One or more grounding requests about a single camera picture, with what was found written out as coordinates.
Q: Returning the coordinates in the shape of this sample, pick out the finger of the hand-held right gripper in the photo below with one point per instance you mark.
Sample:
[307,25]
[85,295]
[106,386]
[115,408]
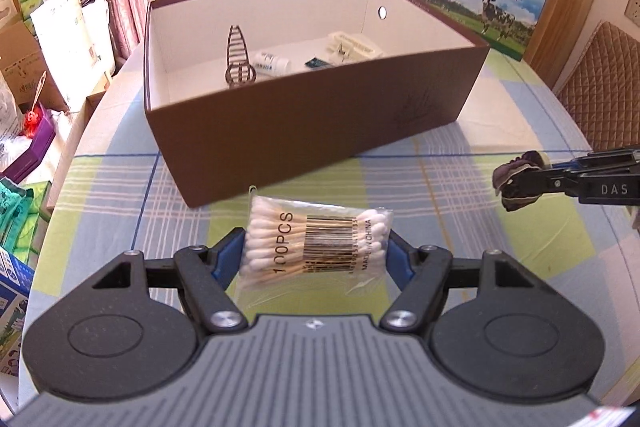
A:
[600,189]
[615,159]

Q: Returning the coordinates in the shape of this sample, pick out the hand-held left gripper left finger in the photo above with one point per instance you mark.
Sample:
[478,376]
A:
[227,257]

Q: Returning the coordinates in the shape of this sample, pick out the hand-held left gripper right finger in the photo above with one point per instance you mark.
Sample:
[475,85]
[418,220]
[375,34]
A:
[400,257]

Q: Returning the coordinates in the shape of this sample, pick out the bag of cotton swabs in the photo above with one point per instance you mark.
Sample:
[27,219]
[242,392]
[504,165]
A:
[315,247]

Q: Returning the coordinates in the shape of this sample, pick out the purple velvet scrunchie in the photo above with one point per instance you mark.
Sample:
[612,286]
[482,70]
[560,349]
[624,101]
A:
[502,174]

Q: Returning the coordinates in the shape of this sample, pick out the brown cardboard storage box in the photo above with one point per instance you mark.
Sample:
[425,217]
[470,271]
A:
[300,142]

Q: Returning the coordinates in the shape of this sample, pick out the small white bottle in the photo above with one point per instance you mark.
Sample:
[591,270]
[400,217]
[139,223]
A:
[270,63]

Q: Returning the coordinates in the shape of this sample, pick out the dark green tube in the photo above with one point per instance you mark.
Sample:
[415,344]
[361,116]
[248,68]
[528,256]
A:
[317,64]

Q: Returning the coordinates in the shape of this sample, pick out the cream hair claw clip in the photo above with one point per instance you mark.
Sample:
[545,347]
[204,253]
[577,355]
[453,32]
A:
[352,44]

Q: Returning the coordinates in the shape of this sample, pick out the chair with quilted brown cover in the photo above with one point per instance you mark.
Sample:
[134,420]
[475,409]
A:
[605,77]

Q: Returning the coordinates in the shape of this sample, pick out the green packet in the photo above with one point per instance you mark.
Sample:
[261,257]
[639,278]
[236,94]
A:
[20,217]

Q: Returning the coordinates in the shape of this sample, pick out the blue box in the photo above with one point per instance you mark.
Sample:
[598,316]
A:
[12,287]

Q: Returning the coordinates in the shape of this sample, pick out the purple box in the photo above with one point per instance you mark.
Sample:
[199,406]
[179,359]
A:
[35,152]

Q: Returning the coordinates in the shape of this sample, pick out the red ornament on stick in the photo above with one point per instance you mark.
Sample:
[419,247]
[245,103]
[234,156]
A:
[31,124]

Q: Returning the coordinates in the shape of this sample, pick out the white printed plastic bag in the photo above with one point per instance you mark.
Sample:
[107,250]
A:
[7,117]

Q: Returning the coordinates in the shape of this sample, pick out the cardboard hang-tab package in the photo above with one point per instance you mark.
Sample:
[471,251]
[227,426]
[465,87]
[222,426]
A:
[20,67]

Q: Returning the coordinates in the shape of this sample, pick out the wall socket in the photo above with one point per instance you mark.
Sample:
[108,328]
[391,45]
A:
[634,9]

